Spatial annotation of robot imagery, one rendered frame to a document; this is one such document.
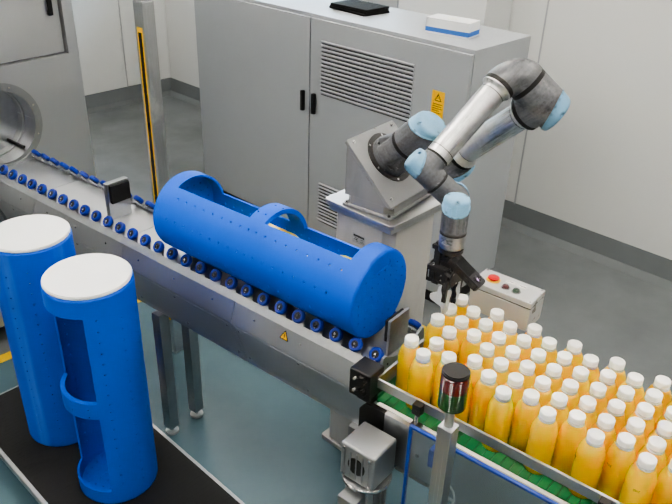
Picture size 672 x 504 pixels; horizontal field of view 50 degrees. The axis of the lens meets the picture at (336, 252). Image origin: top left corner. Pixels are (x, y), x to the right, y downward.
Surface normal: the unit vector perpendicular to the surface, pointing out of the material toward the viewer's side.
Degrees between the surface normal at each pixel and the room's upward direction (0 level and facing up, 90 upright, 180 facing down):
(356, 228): 90
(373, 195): 90
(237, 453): 0
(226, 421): 0
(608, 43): 90
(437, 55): 90
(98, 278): 0
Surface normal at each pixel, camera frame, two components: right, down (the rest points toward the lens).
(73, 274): 0.03, -0.87
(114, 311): 0.73, 0.35
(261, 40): -0.69, 0.33
